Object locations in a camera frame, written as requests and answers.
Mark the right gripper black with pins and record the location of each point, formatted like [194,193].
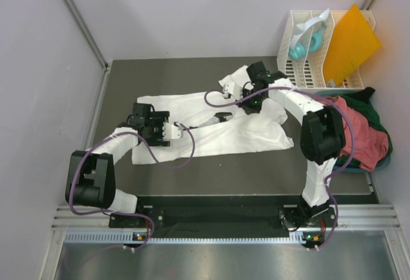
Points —
[248,109]

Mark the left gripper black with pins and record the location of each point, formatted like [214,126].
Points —
[161,117]

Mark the white printed t shirt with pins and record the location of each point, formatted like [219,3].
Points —
[215,131]

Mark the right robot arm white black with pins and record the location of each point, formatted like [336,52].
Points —
[321,138]

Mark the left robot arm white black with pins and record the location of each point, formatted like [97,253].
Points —
[91,186]

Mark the white plastic file organizer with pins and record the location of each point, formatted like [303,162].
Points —
[308,72]

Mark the teal white headphones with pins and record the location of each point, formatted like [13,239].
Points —
[308,36]

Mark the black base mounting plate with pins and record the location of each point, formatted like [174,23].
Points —
[168,211]

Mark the orange plastic folder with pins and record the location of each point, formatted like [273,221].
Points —
[353,41]

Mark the green t shirt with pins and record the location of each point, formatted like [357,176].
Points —
[362,95]

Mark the pink t shirt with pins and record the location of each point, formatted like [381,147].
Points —
[373,143]

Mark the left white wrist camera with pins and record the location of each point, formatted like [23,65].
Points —
[172,131]

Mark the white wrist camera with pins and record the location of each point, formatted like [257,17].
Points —
[172,131]
[232,90]

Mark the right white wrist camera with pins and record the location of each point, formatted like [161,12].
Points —
[232,90]

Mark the aluminium corner post left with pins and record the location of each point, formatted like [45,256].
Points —
[85,32]

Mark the grey slotted cable duct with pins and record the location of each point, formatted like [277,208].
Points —
[134,238]

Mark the aluminium frame rail front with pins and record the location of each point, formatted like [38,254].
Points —
[365,217]

